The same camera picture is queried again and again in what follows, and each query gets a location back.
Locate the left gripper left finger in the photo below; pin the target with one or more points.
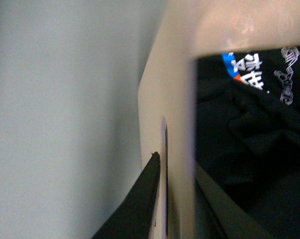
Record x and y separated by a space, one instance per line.
135 216

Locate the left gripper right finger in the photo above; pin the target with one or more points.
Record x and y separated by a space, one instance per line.
233 222

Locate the beige plastic laundry hamper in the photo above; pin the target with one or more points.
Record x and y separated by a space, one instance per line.
166 95

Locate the black printed t-shirt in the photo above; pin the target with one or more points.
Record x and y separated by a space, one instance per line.
248 133

